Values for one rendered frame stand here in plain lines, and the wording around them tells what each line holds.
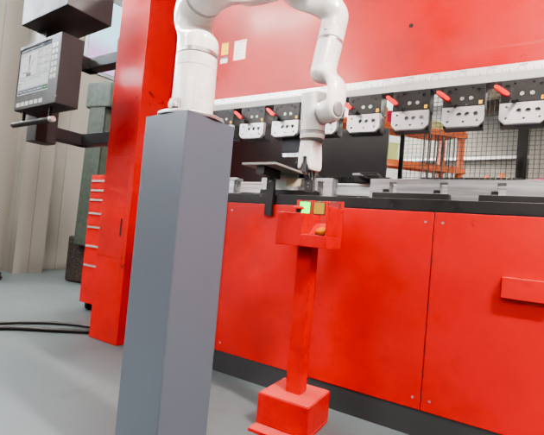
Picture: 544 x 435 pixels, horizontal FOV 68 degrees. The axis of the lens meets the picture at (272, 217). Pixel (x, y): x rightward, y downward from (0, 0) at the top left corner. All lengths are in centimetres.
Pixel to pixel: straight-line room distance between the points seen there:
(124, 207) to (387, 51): 156
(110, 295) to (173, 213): 145
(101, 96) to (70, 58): 217
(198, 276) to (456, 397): 102
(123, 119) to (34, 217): 287
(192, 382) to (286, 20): 175
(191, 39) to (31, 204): 415
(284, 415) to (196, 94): 110
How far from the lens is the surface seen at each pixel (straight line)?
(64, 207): 561
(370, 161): 241
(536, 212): 160
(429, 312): 163
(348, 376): 178
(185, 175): 108
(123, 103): 257
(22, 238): 518
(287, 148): 205
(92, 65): 295
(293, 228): 148
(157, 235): 112
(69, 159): 565
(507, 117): 177
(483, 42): 188
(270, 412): 160
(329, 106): 133
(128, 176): 242
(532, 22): 190
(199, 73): 121
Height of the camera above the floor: 71
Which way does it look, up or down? 2 degrees up
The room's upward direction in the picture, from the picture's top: 5 degrees clockwise
